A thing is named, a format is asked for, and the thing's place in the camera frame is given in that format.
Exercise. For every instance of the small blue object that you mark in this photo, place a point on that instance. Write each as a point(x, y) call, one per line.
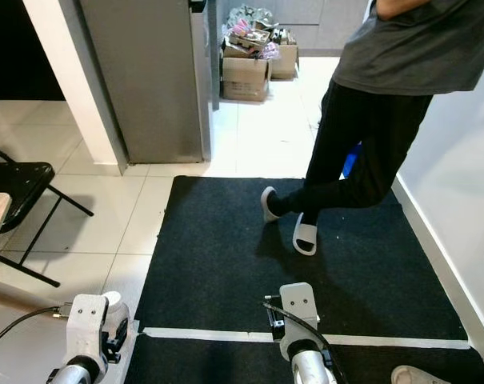
point(351, 160)

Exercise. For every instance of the person in grey shirt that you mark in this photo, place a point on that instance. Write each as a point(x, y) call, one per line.
point(370, 136)

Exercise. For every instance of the black floor mat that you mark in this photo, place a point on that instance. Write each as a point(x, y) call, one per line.
point(274, 272)

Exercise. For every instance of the large plain cardboard box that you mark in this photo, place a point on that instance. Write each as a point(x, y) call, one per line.
point(243, 80)

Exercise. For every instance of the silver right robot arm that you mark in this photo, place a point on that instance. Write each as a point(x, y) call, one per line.
point(310, 370)

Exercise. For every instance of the white tape strip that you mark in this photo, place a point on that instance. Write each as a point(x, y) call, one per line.
point(210, 334)

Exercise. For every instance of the small plain cardboard box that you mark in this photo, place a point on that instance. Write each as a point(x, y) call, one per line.
point(286, 60)

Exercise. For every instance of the grey two-door fridge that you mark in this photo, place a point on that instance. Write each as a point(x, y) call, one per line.
point(146, 80)

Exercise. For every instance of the black folding chair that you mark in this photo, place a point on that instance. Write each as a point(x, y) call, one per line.
point(22, 188)

